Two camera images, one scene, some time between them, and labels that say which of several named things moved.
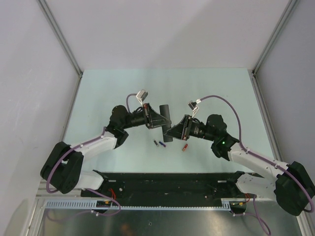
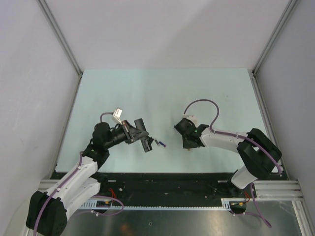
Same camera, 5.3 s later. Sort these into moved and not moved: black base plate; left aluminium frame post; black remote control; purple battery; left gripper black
Moved: black remote control; left gripper black
Not moved: left aluminium frame post; purple battery; black base plate
